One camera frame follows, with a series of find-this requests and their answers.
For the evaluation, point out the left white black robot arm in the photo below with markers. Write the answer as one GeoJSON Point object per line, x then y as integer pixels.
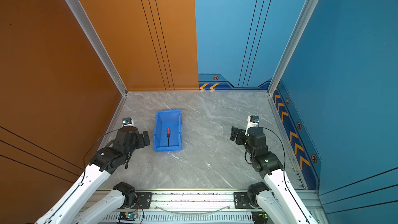
{"type": "Point", "coordinates": [105, 162]}

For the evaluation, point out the right aluminium corner post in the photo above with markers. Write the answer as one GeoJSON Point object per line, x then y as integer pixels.
{"type": "Point", "coordinates": [299, 28]}

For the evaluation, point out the red handled screwdriver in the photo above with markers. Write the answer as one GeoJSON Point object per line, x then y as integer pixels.
{"type": "Point", "coordinates": [168, 136]}

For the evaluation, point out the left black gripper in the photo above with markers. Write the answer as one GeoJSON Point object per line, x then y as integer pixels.
{"type": "Point", "coordinates": [140, 138]}

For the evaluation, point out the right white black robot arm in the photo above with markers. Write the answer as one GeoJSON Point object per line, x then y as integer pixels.
{"type": "Point", "coordinates": [274, 194]}

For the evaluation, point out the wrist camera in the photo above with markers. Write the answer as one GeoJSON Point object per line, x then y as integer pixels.
{"type": "Point", "coordinates": [252, 121]}
{"type": "Point", "coordinates": [127, 122]}

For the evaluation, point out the right circuit board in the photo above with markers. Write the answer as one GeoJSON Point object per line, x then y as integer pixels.
{"type": "Point", "coordinates": [259, 217]}

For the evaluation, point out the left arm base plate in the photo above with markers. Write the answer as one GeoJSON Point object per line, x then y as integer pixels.
{"type": "Point", "coordinates": [142, 201]}

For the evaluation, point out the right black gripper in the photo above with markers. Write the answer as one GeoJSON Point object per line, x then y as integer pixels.
{"type": "Point", "coordinates": [235, 131]}

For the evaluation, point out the left aluminium corner post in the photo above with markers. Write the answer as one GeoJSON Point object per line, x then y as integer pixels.
{"type": "Point", "coordinates": [82, 18]}

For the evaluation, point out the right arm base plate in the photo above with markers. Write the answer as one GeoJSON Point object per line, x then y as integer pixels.
{"type": "Point", "coordinates": [242, 201]}

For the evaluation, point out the circuit board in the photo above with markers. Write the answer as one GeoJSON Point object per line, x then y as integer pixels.
{"type": "Point", "coordinates": [259, 217]}
{"type": "Point", "coordinates": [127, 217]}

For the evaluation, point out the left circuit board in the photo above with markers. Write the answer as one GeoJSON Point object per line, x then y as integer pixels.
{"type": "Point", "coordinates": [127, 217]}

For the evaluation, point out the aluminium front rail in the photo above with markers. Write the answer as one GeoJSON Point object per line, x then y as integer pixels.
{"type": "Point", "coordinates": [214, 206]}

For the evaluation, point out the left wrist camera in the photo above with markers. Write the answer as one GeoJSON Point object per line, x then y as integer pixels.
{"type": "Point", "coordinates": [127, 122]}

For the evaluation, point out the blue plastic bin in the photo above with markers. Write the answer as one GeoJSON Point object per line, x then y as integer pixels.
{"type": "Point", "coordinates": [163, 120]}

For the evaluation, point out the aluminium corner post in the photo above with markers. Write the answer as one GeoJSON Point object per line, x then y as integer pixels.
{"type": "Point", "coordinates": [299, 28]}
{"type": "Point", "coordinates": [82, 18]}

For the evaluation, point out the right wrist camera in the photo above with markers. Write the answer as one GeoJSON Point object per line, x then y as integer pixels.
{"type": "Point", "coordinates": [252, 121]}

